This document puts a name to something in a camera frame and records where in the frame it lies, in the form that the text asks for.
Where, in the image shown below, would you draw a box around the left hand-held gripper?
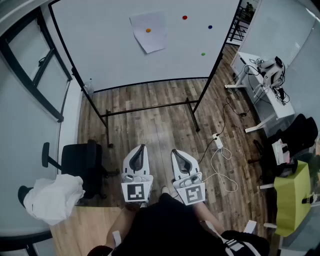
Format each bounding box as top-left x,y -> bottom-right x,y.
121,144 -> 154,204

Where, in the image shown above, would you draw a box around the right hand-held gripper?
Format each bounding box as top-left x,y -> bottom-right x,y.
170,149 -> 207,206

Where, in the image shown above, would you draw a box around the black framed whiteboard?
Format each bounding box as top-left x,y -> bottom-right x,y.
47,0 -> 243,148

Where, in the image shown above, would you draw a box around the white paper sheet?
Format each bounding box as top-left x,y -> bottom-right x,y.
129,11 -> 168,55

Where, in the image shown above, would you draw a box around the person's right forearm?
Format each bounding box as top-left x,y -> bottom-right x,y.
193,201 -> 226,235

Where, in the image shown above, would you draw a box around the person's left forearm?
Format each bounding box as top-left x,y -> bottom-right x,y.
106,203 -> 137,248

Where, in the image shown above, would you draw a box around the white forearm tape strip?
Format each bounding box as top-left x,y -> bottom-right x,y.
112,230 -> 122,247

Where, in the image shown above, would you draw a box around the white power strip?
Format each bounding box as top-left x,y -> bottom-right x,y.
212,133 -> 224,150

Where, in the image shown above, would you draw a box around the black office chair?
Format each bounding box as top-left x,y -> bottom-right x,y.
17,139 -> 121,208

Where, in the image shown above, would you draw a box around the person's black clothing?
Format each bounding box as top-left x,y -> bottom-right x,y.
86,192 -> 271,256

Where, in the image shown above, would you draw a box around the white cloth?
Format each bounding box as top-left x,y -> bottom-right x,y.
23,173 -> 86,226

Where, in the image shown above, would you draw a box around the stack of white notebooks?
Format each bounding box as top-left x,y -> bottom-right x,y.
271,138 -> 291,166

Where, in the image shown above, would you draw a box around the white desk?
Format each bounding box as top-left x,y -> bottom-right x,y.
224,51 -> 296,133

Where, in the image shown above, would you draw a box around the lime green box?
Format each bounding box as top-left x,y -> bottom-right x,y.
273,159 -> 312,238

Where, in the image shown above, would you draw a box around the black jacket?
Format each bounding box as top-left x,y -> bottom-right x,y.
264,113 -> 319,176

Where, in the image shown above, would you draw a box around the small black white device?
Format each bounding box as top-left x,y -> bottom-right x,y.
301,193 -> 318,205

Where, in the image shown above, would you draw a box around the white headset device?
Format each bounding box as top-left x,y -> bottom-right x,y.
257,56 -> 286,88

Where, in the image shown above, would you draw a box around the black framed window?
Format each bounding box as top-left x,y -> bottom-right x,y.
0,6 -> 73,123

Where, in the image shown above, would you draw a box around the black metal railing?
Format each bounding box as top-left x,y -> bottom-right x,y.
228,6 -> 247,43

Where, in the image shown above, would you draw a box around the black floor cable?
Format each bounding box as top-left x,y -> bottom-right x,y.
218,96 -> 253,137
198,136 -> 217,165

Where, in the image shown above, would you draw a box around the white cable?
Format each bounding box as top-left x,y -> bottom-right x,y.
201,147 -> 239,193

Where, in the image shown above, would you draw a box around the tangled black desk cables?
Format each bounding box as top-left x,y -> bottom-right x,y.
272,87 -> 291,107

